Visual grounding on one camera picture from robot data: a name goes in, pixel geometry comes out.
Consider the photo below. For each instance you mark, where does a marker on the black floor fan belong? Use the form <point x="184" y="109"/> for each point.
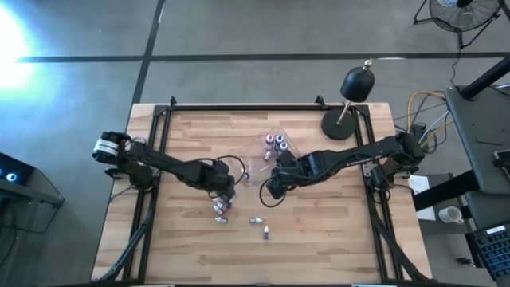
<point x="466" y="18"/>

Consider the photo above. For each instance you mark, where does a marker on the black post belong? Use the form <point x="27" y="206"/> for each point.
<point x="486" y="77"/>

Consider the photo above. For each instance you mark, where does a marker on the black desk foot bar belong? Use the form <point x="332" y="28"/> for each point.
<point x="442" y="191"/>

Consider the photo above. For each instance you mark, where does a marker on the white paper sheet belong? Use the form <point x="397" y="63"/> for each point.
<point x="422" y="185"/>

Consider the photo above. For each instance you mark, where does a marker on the small black floor object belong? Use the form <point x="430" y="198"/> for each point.
<point x="465" y="262"/>

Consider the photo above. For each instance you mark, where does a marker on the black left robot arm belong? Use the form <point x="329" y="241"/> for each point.
<point x="167" y="163"/>

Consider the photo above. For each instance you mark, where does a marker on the black side stand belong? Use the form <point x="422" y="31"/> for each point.
<point x="36" y="195"/>

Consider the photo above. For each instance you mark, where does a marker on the black desk lamp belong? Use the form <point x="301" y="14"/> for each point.
<point x="338" y="125"/>

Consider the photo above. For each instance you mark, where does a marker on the grey desk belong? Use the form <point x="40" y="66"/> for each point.
<point x="474" y="119"/>

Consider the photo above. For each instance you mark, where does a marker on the large purple food coloring bottle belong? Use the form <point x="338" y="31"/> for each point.
<point x="283" y="146"/>

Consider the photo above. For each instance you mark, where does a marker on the clear plastic bin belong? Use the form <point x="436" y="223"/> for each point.
<point x="257" y="143"/>

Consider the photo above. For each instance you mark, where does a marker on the white mug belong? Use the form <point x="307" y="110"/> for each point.
<point x="449" y="215"/>

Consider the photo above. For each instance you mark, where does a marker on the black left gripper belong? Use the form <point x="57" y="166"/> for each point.
<point x="219" y="177"/>

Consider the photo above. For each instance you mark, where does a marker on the small red food coloring bottle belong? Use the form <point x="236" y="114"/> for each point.
<point x="224" y="207"/>

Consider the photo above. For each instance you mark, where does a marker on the backlit keyboard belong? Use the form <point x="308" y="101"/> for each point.
<point x="494" y="251"/>

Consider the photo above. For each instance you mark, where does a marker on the small red-label food coloring bottle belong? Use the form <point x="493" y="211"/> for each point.
<point x="221" y="220"/>

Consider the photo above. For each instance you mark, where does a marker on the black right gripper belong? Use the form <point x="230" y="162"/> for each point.
<point x="287" y="167"/>

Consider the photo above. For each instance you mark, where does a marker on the black box with blue light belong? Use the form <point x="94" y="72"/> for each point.
<point x="20" y="169"/>

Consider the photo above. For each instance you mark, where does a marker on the black aluminium table frame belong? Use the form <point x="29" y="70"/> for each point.
<point x="259" y="107"/>

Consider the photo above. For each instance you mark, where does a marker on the small blue food coloring bottle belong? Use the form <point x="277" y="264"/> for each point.
<point x="230" y="204"/>

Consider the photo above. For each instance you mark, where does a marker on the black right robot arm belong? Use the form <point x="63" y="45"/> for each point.
<point x="350" y="157"/>

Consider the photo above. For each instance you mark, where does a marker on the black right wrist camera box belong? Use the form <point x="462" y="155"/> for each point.
<point x="276" y="189"/>

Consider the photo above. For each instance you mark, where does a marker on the black power strip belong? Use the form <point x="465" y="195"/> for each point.
<point x="419" y="133"/>

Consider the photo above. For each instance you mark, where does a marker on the large blue food coloring bottle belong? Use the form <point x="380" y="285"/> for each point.
<point x="279" y="139"/>

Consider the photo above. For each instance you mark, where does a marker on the small dark food coloring bottle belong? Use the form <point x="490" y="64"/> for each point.
<point x="267" y="156"/>
<point x="265" y="233"/>
<point x="255" y="220"/>

